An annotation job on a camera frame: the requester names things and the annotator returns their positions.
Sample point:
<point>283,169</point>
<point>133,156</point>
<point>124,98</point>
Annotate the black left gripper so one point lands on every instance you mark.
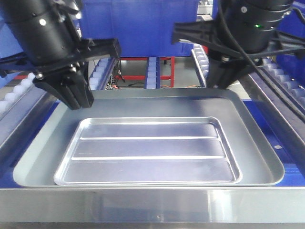
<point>46,34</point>

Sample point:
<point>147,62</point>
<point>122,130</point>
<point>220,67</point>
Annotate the far blue bin background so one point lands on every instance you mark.
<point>142,27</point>

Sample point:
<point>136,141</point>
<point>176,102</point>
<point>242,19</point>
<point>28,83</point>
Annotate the white roller rail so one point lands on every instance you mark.
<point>152,77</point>
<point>100,73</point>
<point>201,63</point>

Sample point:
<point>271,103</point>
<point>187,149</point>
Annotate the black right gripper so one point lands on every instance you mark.
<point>247,24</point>

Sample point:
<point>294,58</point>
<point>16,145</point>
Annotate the left white roller rail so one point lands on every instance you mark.
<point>100,73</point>

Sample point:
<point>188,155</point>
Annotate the silver ribbed metal tray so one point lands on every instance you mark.
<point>148,151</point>

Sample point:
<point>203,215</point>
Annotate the red metal frame cart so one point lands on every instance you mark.
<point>165,80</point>

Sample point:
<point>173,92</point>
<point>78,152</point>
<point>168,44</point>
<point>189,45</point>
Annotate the far right roller rail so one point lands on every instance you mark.
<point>284,80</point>

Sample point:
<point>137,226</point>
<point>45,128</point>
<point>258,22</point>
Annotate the right white roller rail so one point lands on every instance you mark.
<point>201,63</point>

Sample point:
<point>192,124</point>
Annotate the far left roller rail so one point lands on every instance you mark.
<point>21,85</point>

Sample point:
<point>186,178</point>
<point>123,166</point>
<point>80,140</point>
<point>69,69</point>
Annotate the centre white roller rail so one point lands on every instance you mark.
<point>152,77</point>

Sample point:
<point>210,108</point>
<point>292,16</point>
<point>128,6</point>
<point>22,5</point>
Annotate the large grey tray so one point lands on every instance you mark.
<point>257,160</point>

